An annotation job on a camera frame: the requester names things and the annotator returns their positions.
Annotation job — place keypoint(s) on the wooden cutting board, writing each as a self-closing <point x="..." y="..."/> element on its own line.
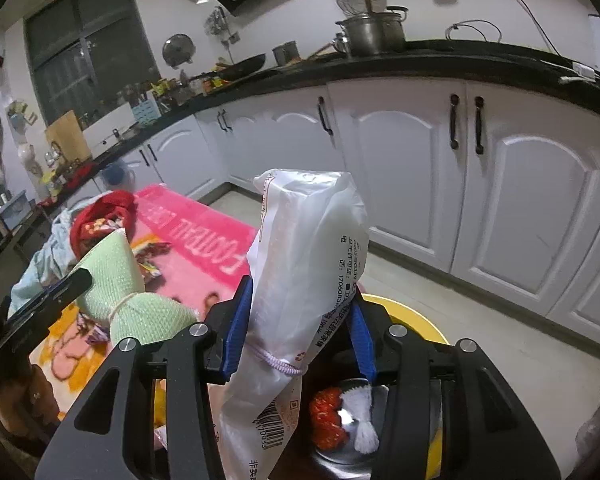
<point x="69" y="135"/>

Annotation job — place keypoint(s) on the light green cloth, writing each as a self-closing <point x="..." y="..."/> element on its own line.
<point x="130" y="305"/>

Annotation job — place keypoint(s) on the red wrapper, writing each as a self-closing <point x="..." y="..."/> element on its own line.
<point x="327" y="417"/>

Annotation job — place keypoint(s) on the cluster of seasoning bottles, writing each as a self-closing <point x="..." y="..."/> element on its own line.
<point x="180" y="87"/>

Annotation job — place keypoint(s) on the pink printed blanket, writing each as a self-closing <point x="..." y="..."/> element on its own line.
<point x="195" y="240"/>

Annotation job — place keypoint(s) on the blue bucket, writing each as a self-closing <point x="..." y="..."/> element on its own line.
<point x="114" y="175"/>

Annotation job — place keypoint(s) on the white plastic bag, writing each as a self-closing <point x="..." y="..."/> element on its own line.
<point x="300" y="240"/>

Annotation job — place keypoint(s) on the steel stockpot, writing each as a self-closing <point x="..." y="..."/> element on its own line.
<point x="370" y="35"/>

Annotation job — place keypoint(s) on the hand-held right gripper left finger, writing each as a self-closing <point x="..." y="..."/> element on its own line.
<point x="237" y="330"/>

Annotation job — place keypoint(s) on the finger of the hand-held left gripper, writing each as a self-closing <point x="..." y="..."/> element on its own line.
<point x="55" y="302"/>

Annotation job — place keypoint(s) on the yellow rimmed black bin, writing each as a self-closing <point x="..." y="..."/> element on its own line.
<point x="410" y="320"/>

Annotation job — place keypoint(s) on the red patterned cloth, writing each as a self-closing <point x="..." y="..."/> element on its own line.
<point x="102" y="215"/>

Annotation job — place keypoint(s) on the small metal pot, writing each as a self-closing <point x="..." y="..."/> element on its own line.
<point x="285" y="52"/>

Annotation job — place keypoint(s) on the white bundle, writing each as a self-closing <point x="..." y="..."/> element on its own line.
<point x="360" y="415"/>

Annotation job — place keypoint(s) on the dark window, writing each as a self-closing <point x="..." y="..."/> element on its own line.
<point x="90" y="45"/>

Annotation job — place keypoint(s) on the black wok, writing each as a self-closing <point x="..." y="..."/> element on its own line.
<point x="242" y="67"/>

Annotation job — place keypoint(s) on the person's left hand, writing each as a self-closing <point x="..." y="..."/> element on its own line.
<point x="27" y="400"/>

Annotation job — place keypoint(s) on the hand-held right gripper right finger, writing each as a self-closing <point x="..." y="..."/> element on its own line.
<point x="362" y="345"/>

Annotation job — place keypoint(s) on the colourful snack wrapper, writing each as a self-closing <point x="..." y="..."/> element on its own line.
<point x="152" y="257"/>

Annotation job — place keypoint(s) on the grey blue storage box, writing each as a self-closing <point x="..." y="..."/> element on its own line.
<point x="12" y="210"/>

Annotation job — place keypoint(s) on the white plug adapter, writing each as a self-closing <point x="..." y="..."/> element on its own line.
<point x="580" y="74"/>

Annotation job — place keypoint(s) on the light blue cloth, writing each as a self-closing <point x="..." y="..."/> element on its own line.
<point x="45" y="260"/>

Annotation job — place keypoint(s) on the round metal pot lid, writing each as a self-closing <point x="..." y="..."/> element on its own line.
<point x="179" y="50"/>

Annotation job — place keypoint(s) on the black kitchen countertop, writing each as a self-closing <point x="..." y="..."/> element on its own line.
<point x="430" y="60"/>

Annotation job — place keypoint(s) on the row of white cabinet doors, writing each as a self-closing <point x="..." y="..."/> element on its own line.
<point x="405" y="170"/>

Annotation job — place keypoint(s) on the light blue basket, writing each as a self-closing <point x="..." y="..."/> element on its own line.
<point x="146" y="109"/>

